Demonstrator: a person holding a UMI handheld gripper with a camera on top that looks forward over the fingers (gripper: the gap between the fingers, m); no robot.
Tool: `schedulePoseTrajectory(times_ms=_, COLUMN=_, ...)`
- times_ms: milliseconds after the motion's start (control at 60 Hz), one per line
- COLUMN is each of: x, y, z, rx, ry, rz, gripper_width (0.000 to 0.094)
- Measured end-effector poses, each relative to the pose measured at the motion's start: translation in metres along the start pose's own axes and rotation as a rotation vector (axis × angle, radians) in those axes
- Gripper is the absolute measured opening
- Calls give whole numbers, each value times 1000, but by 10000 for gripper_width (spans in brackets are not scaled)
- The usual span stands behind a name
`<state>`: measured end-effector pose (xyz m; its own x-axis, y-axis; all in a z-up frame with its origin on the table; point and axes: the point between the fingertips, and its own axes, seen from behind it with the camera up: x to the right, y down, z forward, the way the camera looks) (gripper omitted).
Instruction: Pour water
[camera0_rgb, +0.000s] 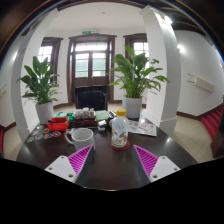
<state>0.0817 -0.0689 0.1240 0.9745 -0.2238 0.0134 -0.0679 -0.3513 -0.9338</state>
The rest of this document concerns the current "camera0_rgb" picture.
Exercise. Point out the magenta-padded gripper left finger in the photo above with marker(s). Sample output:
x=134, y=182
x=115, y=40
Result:
x=60, y=166

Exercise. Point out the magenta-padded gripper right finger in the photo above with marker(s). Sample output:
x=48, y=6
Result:
x=162, y=166

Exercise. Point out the clear bottle with yellow cap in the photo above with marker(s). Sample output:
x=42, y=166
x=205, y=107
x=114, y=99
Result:
x=119, y=131

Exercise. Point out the purple round sticker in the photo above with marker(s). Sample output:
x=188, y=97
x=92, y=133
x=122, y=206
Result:
x=56, y=133

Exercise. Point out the white speckled mug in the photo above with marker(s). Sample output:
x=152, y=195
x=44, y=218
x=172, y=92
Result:
x=81, y=138

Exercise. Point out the orange round sticker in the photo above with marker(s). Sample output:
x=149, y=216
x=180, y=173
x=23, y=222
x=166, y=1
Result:
x=46, y=130

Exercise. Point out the red plastic box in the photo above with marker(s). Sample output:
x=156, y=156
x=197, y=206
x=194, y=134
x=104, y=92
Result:
x=57, y=125

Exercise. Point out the printed white leaflet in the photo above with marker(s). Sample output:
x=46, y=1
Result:
x=143, y=128

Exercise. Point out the green flat box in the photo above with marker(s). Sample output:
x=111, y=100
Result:
x=63, y=114

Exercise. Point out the small white cup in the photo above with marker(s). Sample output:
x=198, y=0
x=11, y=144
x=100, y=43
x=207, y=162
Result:
x=86, y=112
x=79, y=113

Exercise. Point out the green plant in white pot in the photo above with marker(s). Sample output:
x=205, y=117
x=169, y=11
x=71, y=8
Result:
x=44, y=111
x=132, y=106

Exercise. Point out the green flat pad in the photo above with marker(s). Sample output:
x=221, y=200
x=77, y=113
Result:
x=102, y=115

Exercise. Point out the black chair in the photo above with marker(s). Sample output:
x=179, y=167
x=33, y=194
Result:
x=90, y=99

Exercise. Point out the dark wooden double door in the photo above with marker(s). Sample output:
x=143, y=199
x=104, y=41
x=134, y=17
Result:
x=90, y=63

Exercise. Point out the dark-framed window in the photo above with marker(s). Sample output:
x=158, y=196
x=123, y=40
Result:
x=45, y=53
x=140, y=48

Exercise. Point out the green exit sign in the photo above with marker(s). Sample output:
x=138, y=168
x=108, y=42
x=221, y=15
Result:
x=86, y=32

